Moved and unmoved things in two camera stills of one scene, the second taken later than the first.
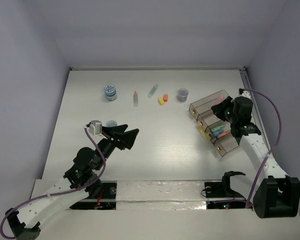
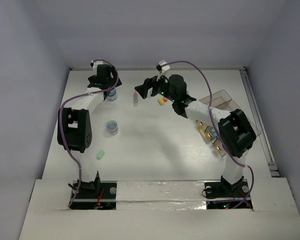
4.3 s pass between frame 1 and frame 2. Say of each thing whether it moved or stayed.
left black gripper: moved
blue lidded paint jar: stayed
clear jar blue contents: stayed
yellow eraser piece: stayed
